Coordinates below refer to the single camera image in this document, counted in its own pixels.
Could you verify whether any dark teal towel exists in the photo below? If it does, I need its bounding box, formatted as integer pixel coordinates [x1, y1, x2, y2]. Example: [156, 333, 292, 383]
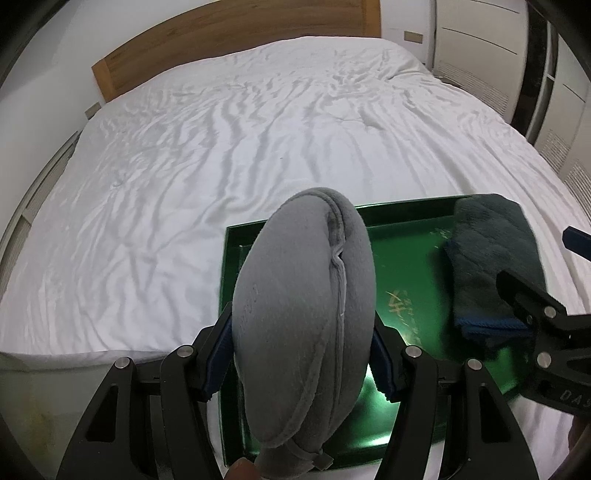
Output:
[443, 194, 548, 349]

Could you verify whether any grey wall trim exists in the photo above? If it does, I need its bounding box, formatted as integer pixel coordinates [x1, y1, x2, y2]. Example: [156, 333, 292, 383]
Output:
[0, 130, 80, 264]

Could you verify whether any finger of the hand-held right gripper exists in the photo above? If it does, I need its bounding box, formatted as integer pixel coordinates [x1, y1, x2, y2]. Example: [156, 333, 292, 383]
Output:
[562, 225, 591, 254]
[496, 270, 570, 334]

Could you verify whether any grey neck pillow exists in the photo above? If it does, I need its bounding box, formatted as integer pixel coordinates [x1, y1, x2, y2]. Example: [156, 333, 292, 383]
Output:
[230, 187, 375, 476]

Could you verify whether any person's left hand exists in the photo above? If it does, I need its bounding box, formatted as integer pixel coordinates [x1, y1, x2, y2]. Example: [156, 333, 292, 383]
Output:
[225, 459, 262, 480]

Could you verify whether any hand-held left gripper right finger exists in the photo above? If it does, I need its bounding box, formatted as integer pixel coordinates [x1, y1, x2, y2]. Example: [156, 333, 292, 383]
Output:
[367, 311, 541, 480]

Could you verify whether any wooden headboard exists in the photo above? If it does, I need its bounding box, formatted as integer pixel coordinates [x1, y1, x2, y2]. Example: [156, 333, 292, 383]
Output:
[91, 0, 382, 103]

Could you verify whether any white bed sheet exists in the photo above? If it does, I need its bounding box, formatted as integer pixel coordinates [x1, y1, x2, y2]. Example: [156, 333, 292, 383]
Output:
[0, 36, 591, 480]

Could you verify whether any white wardrobe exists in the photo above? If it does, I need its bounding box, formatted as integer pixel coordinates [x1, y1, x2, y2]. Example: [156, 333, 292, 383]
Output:
[431, 0, 591, 208]

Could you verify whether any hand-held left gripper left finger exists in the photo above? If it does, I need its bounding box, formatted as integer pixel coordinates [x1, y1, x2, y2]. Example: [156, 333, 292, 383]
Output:
[60, 302, 241, 480]

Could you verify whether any green tray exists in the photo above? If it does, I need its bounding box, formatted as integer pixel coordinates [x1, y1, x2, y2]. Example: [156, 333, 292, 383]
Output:
[217, 194, 548, 472]

